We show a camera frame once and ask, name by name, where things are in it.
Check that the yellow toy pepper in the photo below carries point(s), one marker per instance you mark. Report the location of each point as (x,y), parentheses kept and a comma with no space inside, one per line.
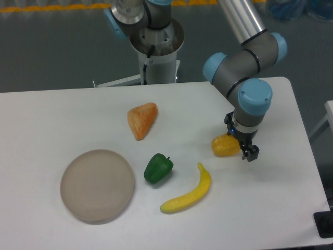
(225,145)

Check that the white furniture at right edge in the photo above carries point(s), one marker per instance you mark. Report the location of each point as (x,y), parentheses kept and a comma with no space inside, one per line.
(323,124)

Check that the blue plastic bag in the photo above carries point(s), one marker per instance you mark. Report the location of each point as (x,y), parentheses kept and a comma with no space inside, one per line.
(292,10)

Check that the green toy pepper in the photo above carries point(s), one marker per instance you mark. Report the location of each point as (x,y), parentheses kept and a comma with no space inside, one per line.
(158,167)

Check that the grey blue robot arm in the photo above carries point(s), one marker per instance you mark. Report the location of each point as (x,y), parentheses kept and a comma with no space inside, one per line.
(235,77)

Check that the beige round plate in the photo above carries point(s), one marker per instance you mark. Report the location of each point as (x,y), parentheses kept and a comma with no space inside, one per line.
(97,186)

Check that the yellow toy banana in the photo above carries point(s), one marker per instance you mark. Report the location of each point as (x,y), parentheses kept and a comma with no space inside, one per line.
(191,198)

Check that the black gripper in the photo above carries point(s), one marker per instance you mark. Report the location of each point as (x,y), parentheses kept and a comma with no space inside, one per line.
(250,152)

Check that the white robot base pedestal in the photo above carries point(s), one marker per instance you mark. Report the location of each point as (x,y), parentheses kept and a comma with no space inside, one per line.
(157,56)

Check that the orange toy fruit wedge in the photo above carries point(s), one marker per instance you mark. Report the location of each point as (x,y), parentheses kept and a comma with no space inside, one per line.
(141,118)

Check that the black object at table edge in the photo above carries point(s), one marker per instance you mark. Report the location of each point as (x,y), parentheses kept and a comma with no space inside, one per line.
(323,221)

